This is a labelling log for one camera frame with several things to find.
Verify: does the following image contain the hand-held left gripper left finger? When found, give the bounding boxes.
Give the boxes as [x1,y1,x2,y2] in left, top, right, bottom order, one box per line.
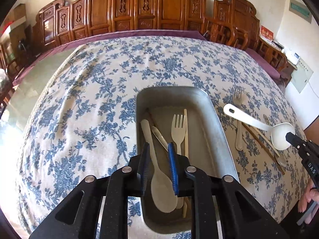
[30,142,151,239]

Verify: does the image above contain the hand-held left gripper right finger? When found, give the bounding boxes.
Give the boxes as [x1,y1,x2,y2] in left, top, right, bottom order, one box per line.
[167,142,291,239]

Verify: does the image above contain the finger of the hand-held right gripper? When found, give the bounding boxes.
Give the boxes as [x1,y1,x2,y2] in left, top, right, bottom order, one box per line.
[285,132,308,155]

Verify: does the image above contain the white ladle spoon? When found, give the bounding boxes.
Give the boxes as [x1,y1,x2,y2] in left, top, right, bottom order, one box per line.
[223,103,296,151]

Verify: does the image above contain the beige plastic spoon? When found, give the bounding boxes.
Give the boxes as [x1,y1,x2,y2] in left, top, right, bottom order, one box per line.
[140,119,178,213]

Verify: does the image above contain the light wooden chopstick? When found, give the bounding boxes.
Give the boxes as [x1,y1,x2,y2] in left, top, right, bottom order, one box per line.
[249,127,281,158]

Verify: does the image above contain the beige plastic fork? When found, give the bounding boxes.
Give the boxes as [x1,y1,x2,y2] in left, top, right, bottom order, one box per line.
[171,114,187,210]

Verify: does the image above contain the rectangular metal tray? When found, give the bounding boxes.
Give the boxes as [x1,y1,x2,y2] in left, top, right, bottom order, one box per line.
[136,86,241,234]

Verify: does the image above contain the silver metal fork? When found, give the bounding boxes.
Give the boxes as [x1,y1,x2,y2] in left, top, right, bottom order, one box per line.
[232,87,244,151]

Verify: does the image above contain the person's right hand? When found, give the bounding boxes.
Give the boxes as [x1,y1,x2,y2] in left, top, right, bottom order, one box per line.
[298,180,317,214]

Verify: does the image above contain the white electrical panel box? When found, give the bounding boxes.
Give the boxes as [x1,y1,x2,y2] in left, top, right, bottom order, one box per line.
[290,57,314,94]

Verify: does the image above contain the blue floral tablecloth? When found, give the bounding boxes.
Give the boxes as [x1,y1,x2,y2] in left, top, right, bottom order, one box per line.
[16,35,312,239]

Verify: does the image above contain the small white box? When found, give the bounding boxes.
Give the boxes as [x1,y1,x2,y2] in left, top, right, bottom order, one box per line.
[272,40,285,53]

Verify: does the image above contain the red standing card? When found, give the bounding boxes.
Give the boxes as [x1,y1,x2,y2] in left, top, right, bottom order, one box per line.
[260,25,274,43]

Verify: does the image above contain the long purple sofa cushion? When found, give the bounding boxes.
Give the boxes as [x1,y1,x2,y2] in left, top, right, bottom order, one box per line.
[12,28,207,86]

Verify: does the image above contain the carved wooden armchair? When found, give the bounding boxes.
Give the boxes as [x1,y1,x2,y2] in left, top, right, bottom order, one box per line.
[203,0,288,72]

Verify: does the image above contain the carved wooden sofa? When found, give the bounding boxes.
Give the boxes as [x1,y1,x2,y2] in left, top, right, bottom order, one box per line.
[31,0,250,53]

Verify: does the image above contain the black desk lamp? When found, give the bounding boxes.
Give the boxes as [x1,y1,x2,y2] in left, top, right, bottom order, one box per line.
[19,40,31,56]

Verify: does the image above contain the brown cardboard box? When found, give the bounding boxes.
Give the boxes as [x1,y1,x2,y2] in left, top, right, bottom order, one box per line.
[10,4,27,23]

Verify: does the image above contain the grey green wall panel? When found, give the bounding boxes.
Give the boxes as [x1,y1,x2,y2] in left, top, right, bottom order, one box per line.
[289,0,312,24]

